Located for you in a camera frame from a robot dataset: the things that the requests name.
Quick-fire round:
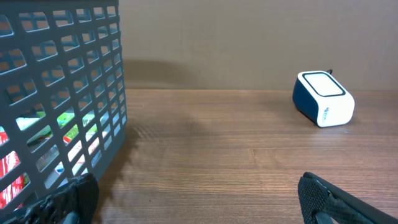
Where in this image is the red snack pack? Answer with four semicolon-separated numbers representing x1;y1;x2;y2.
1;128;29;210

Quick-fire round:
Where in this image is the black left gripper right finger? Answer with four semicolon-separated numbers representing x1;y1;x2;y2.
298;172;397;224

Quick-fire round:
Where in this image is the white blue barcode scanner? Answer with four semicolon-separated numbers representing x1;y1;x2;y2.
292;69;355;128

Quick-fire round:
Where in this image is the green snack packet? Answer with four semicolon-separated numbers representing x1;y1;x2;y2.
17;108;97;147

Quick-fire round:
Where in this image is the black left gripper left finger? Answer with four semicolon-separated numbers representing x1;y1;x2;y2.
0;172;100;224

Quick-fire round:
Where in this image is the dark grey plastic basket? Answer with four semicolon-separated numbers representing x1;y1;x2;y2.
1;1;127;207

